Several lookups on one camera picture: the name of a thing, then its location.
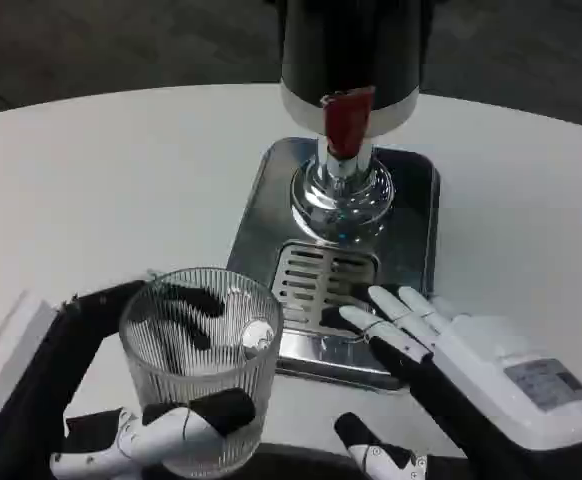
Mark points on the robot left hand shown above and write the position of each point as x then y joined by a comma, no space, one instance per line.
18,400

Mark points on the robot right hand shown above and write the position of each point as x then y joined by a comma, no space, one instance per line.
476,370

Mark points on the clear ribbed glass cup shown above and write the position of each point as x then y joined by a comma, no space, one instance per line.
206,395

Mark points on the steel drip tray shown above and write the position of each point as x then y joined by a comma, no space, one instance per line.
411,240

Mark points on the slotted steel drip grid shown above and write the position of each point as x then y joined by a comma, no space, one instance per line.
311,280

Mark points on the black drink dispenser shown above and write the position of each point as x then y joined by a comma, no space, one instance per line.
321,45

